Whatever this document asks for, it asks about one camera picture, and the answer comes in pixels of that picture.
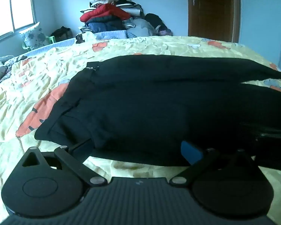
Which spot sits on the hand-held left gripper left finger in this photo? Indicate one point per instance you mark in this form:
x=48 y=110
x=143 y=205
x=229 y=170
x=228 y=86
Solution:
x=80 y=150

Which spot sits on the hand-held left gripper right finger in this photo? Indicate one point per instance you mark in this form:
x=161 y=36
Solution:
x=190 y=152

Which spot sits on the black pants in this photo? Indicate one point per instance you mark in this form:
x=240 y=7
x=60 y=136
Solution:
x=154 y=103

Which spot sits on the yellow floral bed sheet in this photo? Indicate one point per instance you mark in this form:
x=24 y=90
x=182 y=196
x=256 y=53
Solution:
x=37 y=75

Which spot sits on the white floral wardrobe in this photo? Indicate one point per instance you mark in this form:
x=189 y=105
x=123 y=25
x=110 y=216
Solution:
x=262 y=16

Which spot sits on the green plastic chair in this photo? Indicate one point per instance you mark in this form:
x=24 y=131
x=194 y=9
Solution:
x=50 y=39

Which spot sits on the black bag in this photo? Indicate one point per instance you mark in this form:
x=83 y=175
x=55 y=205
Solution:
x=62 y=34

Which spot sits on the floral pillow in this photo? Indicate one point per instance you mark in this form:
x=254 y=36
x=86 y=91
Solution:
x=35 y=36

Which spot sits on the purple cloth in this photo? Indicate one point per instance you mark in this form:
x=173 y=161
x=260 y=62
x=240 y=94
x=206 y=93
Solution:
x=165 y=31

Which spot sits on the navy jacket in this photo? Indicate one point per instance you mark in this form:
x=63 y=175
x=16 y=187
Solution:
x=105 y=24

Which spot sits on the grey garment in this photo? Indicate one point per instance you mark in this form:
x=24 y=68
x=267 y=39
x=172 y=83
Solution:
x=140 y=28

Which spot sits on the black backpack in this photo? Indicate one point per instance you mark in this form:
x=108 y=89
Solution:
x=155 y=21

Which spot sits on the brown wooden door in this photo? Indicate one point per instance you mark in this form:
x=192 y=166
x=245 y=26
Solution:
x=210 y=9

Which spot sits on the red jacket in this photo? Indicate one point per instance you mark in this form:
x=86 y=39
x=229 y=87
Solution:
x=105 y=11

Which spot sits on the white folded garments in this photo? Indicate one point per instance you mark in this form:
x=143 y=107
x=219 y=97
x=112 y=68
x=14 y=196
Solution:
x=128 y=5

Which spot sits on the window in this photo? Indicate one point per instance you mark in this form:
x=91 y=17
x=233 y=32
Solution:
x=11 y=7

